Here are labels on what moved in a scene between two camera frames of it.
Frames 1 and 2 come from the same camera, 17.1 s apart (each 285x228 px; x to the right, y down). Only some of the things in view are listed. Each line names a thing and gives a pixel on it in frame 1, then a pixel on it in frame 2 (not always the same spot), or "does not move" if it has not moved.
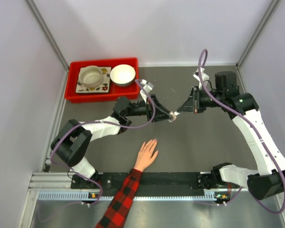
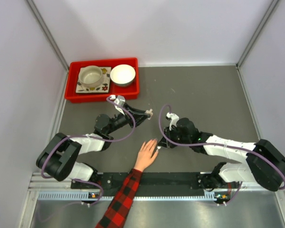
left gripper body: x=150 y=109 -> x=129 y=118
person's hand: x=146 y=155 does not move
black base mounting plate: x=158 y=181 does not move
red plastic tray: x=102 y=80 does not move
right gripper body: x=200 y=102 -> x=173 y=135
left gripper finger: x=158 y=104 -> x=136 y=112
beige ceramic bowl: x=90 y=76 does not move
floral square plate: x=104 y=87 does not move
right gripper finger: x=186 y=109 -> x=164 y=143
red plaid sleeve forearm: x=115 y=215 does not move
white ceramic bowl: x=122 y=75 does not move
